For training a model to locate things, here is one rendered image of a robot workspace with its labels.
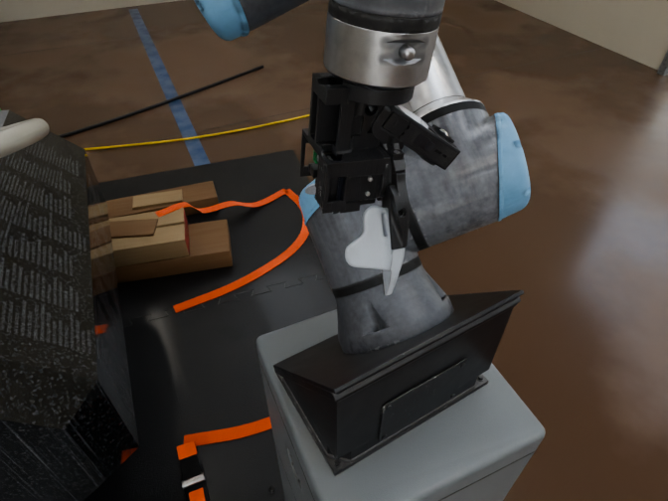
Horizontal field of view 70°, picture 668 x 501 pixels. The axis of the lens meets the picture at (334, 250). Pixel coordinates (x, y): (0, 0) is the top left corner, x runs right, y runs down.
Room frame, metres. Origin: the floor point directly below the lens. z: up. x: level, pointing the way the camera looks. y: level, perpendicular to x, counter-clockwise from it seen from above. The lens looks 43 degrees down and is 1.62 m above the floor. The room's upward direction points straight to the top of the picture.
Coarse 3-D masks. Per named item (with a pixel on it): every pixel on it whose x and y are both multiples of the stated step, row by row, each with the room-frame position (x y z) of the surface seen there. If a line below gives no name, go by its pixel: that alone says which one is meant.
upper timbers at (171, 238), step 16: (160, 224) 1.68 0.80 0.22; (176, 224) 1.69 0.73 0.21; (112, 240) 1.57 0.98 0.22; (128, 240) 1.57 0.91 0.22; (144, 240) 1.57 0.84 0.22; (160, 240) 1.57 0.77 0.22; (176, 240) 1.57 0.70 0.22; (128, 256) 1.51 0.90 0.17; (144, 256) 1.53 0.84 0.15; (160, 256) 1.54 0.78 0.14; (176, 256) 1.56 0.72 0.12
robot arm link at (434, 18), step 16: (336, 0) 0.39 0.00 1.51; (352, 0) 0.37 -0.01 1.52; (368, 0) 0.37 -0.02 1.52; (384, 0) 0.36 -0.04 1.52; (400, 0) 0.36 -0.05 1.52; (416, 0) 0.37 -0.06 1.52; (432, 0) 0.37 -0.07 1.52; (336, 16) 0.38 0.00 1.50; (352, 16) 0.37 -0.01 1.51; (368, 16) 0.37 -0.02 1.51; (384, 16) 0.36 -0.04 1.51; (400, 16) 0.36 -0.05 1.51; (416, 16) 0.37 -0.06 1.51; (432, 16) 0.38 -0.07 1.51; (400, 32) 0.36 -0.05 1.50; (416, 32) 0.37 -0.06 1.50
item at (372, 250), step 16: (368, 208) 0.36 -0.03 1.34; (384, 208) 0.36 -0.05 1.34; (368, 224) 0.35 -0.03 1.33; (384, 224) 0.35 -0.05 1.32; (368, 240) 0.34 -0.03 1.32; (384, 240) 0.34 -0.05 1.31; (352, 256) 0.33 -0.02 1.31; (368, 256) 0.33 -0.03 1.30; (384, 256) 0.33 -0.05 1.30; (400, 256) 0.33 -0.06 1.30; (384, 272) 0.33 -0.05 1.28; (384, 288) 0.33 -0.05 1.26
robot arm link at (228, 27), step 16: (208, 0) 0.47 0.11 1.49; (224, 0) 0.47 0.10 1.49; (240, 0) 0.47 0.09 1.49; (256, 0) 0.48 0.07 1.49; (272, 0) 0.48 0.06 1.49; (288, 0) 0.49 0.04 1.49; (304, 0) 0.50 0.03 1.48; (208, 16) 0.47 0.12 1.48; (224, 16) 0.48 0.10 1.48; (240, 16) 0.48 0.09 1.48; (256, 16) 0.48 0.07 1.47; (272, 16) 0.50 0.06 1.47; (224, 32) 0.48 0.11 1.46; (240, 32) 0.49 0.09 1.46
